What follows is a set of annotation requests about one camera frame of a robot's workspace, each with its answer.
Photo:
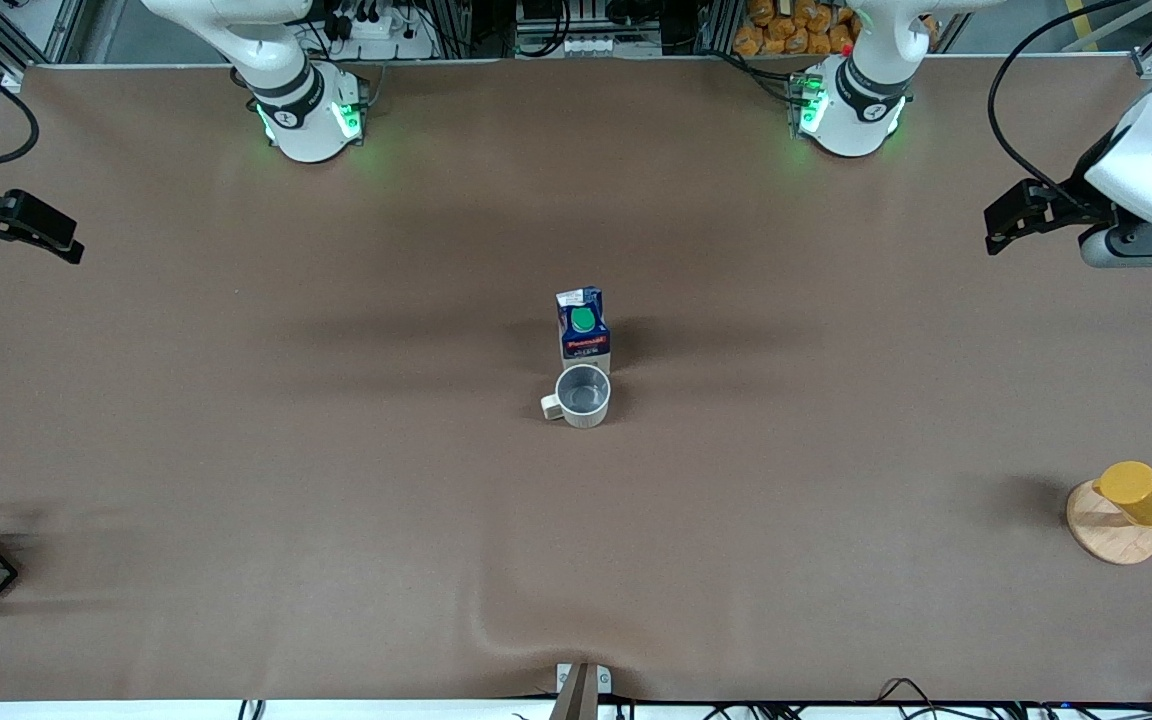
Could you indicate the beige ceramic mug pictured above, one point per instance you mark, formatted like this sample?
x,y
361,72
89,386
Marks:
x,y
583,393

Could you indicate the brown table cover sheet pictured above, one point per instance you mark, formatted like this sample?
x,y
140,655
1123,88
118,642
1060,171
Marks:
x,y
576,560

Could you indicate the bag of orange snacks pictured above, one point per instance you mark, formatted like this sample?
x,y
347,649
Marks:
x,y
786,35

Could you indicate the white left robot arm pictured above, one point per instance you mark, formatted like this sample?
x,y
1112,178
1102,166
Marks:
x,y
861,100

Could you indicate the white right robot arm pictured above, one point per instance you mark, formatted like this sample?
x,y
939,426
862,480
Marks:
x,y
306,110

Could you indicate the blue milk carton green cap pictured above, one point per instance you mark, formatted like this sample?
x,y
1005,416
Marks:
x,y
584,345

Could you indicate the black electronics box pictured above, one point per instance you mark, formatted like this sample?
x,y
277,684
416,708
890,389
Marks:
x,y
546,12

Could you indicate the yellow plastic cup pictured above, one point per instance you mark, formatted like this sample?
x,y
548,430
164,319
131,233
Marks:
x,y
1141,490

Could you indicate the round wooden cup stand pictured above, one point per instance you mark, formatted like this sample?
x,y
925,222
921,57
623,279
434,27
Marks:
x,y
1111,540

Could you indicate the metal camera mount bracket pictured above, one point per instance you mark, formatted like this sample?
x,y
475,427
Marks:
x,y
581,690

